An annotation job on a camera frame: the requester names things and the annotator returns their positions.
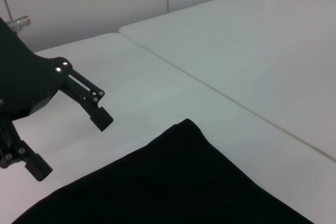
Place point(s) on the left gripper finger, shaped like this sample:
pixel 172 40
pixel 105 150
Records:
pixel 97 113
pixel 34 162

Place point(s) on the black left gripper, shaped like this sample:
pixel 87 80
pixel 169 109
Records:
pixel 21 77

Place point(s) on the black t-shirt with white print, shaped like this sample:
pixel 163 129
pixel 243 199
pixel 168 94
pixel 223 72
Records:
pixel 170 182

